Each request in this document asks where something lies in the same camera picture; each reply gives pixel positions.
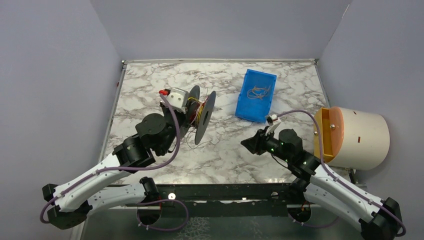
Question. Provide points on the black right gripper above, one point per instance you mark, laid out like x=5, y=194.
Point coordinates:
x=262, y=139

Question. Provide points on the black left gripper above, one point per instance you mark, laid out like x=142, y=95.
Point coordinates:
x=187, y=110

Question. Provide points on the grey perforated cable spool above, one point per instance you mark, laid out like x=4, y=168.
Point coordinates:
x=205, y=119

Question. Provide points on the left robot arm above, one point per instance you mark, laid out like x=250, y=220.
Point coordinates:
x=155, y=145

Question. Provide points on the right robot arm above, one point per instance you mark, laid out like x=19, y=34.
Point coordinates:
x=373, y=217

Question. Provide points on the blue plastic bin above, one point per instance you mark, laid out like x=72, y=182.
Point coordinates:
x=256, y=95

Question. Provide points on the yellow and cream cylinder fixture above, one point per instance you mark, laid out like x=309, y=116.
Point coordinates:
x=351, y=139

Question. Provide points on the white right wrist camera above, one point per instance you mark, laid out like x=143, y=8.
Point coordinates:
x=273, y=122

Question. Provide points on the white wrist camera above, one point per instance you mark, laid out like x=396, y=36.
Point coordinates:
x=177, y=98
x=273, y=122

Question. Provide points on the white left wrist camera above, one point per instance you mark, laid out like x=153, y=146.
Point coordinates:
x=177, y=98

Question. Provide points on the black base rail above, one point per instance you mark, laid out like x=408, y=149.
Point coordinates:
x=224, y=200

